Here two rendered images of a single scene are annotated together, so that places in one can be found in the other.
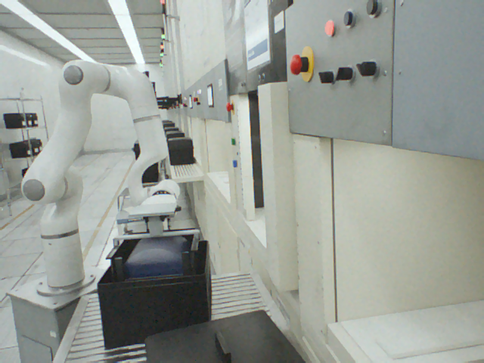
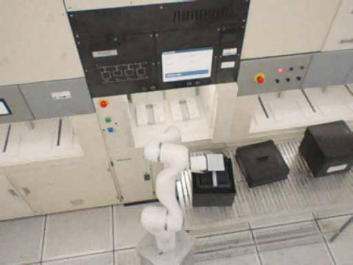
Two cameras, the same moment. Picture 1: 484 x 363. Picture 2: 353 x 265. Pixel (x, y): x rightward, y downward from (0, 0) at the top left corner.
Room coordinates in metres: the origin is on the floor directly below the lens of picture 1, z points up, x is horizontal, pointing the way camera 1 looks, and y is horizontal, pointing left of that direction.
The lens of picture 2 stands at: (1.28, 1.39, 2.74)
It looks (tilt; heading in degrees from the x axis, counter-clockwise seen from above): 51 degrees down; 273
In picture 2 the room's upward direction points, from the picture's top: 1 degrees counter-clockwise
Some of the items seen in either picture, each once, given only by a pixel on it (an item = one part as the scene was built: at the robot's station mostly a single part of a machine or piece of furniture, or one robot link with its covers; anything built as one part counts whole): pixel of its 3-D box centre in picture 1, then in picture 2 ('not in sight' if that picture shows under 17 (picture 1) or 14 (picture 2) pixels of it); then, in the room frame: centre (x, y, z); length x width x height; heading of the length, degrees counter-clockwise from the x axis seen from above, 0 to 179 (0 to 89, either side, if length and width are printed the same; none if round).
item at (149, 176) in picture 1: (147, 171); not in sight; (5.19, 1.24, 0.59); 0.30 x 0.28 x 0.26; 11
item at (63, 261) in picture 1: (63, 258); (165, 238); (1.39, 0.66, 0.85); 0.19 x 0.19 x 0.18
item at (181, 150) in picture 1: (180, 150); not in sight; (4.19, 0.63, 0.93); 0.30 x 0.28 x 0.26; 8
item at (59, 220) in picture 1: (60, 198); (158, 222); (1.42, 0.65, 1.07); 0.19 x 0.12 x 0.24; 174
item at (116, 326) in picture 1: (162, 287); (212, 181); (1.10, 0.25, 0.85); 0.28 x 0.28 x 0.17; 3
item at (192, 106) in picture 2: not in sight; (184, 109); (1.31, -0.37, 0.89); 0.22 x 0.21 x 0.04; 101
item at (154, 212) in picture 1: (159, 260); (212, 175); (1.10, 0.25, 0.93); 0.24 x 0.20 x 0.32; 93
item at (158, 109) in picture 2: not in sight; (149, 113); (1.57, -0.32, 0.89); 0.22 x 0.21 x 0.04; 101
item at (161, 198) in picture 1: (160, 205); (196, 163); (1.21, 0.26, 1.07); 0.11 x 0.10 x 0.07; 3
